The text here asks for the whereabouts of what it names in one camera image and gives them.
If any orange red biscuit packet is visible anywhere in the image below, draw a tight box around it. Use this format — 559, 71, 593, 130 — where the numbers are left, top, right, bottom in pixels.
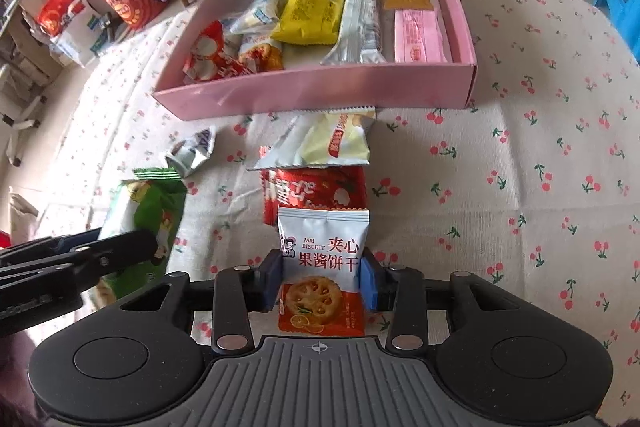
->
239, 32, 285, 73

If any small silver blue snack packet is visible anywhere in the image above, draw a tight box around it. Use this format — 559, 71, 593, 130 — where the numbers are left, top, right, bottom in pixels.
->
165, 125, 217, 179

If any clear bread roll packet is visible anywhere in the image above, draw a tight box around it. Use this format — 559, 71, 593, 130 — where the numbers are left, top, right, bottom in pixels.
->
223, 0, 284, 37

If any white shopping bag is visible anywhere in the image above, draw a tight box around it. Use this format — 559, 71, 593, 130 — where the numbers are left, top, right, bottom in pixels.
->
49, 0, 109, 68

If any pink wafer packet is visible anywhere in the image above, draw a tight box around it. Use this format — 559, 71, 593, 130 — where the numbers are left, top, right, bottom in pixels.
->
393, 8, 454, 64

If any black handheld device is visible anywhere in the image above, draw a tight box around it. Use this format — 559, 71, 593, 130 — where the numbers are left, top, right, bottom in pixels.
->
95, 14, 119, 44

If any white red biscuit packet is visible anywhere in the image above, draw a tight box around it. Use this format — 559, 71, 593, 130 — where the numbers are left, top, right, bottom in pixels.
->
276, 207, 371, 337

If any cherry print tablecloth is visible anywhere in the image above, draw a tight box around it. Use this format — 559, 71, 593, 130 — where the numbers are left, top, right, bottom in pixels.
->
30, 0, 640, 427

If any red printed bag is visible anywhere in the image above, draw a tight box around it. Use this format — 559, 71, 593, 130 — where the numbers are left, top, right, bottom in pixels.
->
94, 0, 167, 28

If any long silver snack packet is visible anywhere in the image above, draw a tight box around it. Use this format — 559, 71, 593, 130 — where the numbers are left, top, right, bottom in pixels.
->
321, 0, 389, 67

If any white chair base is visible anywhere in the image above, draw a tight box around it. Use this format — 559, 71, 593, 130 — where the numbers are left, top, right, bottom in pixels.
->
0, 96, 47, 166

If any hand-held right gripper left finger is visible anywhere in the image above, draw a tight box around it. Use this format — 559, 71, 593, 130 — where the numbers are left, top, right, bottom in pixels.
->
119, 248, 285, 354

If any pink cardboard box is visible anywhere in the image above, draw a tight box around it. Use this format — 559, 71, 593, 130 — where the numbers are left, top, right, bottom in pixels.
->
151, 0, 479, 122

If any pale yellow snack packet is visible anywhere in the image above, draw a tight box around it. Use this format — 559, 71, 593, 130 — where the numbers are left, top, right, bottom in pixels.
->
247, 107, 377, 172

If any green chips packet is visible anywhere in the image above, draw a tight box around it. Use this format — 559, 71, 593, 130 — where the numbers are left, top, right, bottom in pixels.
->
97, 167, 189, 304

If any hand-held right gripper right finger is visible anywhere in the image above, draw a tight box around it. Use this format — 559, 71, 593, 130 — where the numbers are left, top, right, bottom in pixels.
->
359, 247, 524, 354

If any red white snack packet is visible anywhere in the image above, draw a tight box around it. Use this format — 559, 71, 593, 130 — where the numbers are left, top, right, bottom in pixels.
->
259, 164, 369, 228
182, 21, 257, 84

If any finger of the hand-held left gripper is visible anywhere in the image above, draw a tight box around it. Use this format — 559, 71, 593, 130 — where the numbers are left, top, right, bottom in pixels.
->
69, 228, 160, 281
0, 228, 104, 265

